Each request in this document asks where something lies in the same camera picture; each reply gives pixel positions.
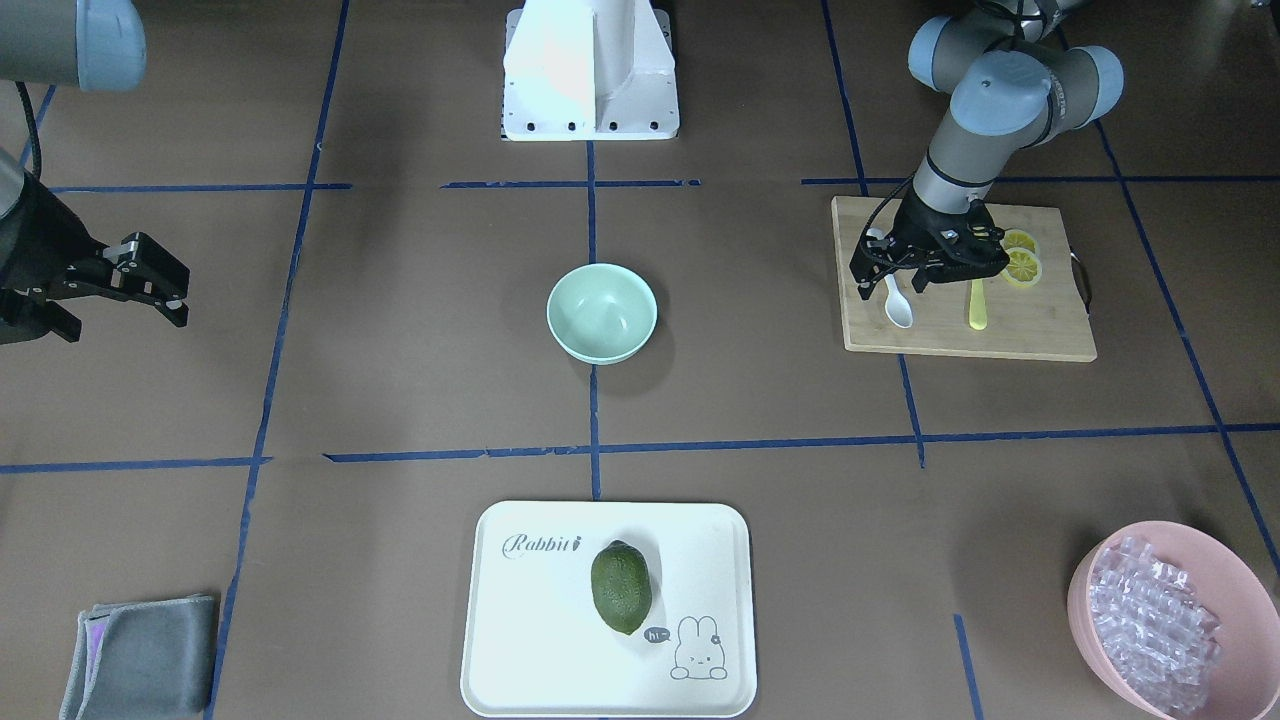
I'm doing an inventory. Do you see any cream rabbit tray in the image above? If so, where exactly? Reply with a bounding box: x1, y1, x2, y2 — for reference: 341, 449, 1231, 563
460, 501, 758, 719

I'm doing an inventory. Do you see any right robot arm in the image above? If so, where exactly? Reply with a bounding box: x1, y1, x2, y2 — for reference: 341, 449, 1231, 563
1, 1, 189, 345

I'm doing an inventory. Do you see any white plastic spoon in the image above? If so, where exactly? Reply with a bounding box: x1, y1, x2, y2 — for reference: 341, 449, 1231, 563
881, 270, 914, 329

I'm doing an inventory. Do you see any green avocado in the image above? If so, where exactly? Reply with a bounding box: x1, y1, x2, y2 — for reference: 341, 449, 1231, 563
590, 539, 653, 635

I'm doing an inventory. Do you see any yellow plastic knife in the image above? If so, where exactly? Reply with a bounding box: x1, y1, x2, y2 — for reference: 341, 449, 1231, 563
966, 279, 989, 331

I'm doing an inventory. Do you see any lemon slice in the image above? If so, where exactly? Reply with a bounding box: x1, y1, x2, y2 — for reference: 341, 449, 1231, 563
1001, 228, 1041, 254
1000, 247, 1043, 288

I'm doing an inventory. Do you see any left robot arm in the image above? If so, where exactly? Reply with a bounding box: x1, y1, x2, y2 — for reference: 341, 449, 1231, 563
849, 1, 1125, 300

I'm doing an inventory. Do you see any upper lemon slice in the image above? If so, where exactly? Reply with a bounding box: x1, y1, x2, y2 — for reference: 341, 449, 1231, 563
1001, 228, 1041, 254

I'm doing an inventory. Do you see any mint green bowl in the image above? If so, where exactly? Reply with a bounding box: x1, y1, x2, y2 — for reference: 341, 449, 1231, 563
547, 263, 659, 365

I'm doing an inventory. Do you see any lower lemon slice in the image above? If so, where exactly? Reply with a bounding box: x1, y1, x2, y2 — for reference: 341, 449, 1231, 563
1000, 247, 1043, 288

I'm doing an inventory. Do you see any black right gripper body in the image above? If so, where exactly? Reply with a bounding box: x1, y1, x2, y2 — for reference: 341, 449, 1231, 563
1, 232, 189, 345

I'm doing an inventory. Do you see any bamboo cutting board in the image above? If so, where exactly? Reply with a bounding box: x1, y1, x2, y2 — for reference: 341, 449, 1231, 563
831, 196, 1097, 363

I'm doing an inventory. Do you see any pink bowl with ice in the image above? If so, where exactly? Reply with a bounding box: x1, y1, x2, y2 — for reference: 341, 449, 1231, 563
1068, 521, 1279, 719

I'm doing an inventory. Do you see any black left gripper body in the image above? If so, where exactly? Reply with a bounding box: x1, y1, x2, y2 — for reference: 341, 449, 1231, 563
849, 190, 1009, 291

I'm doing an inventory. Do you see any folded grey cloth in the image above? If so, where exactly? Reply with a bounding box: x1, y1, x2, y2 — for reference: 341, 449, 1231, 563
59, 594, 218, 719

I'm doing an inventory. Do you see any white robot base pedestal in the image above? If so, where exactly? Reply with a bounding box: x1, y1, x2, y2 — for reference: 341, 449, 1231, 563
500, 1, 681, 142

